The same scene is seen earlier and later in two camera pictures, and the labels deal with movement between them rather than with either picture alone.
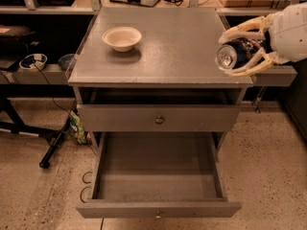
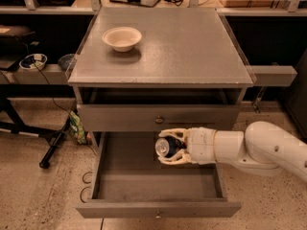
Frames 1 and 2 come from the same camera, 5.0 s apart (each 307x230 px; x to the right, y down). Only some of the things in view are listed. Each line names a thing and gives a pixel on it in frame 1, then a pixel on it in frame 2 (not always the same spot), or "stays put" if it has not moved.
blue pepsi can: x=236 y=54 → x=168 y=146
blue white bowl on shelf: x=34 y=61 stays put
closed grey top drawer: x=158 y=118 stays put
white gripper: x=290 y=33 → x=201 y=145
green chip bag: x=77 y=128 stays put
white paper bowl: x=122 y=38 stays put
